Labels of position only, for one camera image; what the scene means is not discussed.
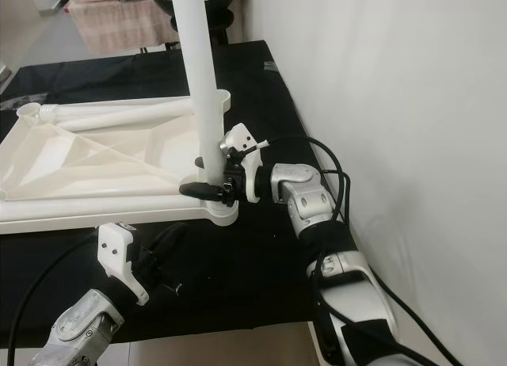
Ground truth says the black table cloth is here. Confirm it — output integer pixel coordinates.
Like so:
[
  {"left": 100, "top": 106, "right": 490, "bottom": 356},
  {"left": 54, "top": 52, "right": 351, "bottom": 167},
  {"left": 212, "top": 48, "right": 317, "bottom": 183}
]
[{"left": 0, "top": 40, "right": 322, "bottom": 343}]

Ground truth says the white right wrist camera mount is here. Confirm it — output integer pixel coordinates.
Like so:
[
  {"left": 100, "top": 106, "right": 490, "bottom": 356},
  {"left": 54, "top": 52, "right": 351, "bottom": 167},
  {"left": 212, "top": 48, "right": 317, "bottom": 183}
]
[{"left": 222, "top": 122, "right": 274, "bottom": 204}]

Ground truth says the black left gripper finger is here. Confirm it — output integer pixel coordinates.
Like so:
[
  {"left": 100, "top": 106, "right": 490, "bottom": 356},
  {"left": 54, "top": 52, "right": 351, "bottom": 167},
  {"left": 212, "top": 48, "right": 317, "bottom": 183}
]
[
  {"left": 164, "top": 222, "right": 190, "bottom": 257},
  {"left": 147, "top": 223, "right": 173, "bottom": 262}
]

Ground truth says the beige table cover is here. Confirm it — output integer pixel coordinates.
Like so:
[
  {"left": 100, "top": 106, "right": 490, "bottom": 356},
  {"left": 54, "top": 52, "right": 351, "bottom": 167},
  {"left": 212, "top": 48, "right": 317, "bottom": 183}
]
[{"left": 65, "top": 0, "right": 180, "bottom": 55}]

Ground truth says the black metal bowl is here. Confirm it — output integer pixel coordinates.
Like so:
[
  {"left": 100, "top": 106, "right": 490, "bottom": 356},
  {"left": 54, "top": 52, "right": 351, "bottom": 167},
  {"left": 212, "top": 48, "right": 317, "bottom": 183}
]
[{"left": 149, "top": 0, "right": 245, "bottom": 20}]

